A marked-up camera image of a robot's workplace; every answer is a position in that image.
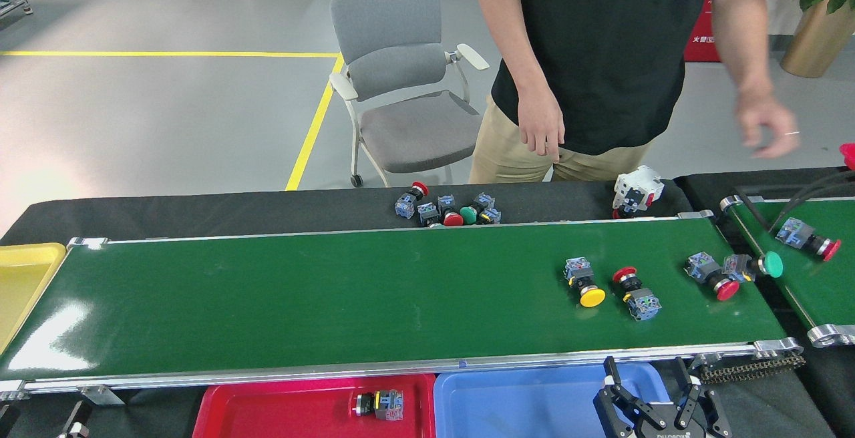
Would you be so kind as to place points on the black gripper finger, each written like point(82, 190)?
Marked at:
point(611, 414)
point(75, 421)
point(711, 418)
point(5, 424)

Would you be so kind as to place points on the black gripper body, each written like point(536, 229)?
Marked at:
point(668, 434)

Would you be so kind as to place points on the green mushroom push button switch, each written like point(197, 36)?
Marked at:
point(427, 212)
point(773, 264)
point(468, 215)
point(484, 201)

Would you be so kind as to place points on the black head push button switch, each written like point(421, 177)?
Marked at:
point(389, 404)

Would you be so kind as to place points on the white circuit breaker red lever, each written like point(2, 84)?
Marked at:
point(640, 184)

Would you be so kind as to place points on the person's left forearm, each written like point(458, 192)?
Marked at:
point(748, 57)

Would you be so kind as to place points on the person's right forearm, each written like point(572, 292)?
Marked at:
point(514, 51)

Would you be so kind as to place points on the blue plastic tray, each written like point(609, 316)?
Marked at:
point(521, 404)

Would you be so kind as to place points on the yellow plastic tray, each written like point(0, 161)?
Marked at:
point(23, 284)

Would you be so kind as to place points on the green conveyor belt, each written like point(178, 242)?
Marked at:
point(821, 291)
point(334, 291)

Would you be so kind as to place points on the red plastic tray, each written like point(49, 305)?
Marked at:
point(280, 411)

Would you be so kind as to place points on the person's right hand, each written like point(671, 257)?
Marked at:
point(541, 124)

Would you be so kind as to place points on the person's left hand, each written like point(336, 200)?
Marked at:
point(768, 124)

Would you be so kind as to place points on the black table cloth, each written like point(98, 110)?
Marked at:
point(708, 187)
point(200, 214)

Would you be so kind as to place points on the person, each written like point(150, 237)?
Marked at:
point(601, 57)

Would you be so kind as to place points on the red fire extinguisher cabinet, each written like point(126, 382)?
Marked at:
point(698, 37)

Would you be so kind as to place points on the potted plant gold pot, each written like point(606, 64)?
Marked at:
point(818, 44)

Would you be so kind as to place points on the grey office chair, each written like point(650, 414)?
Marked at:
point(387, 17)

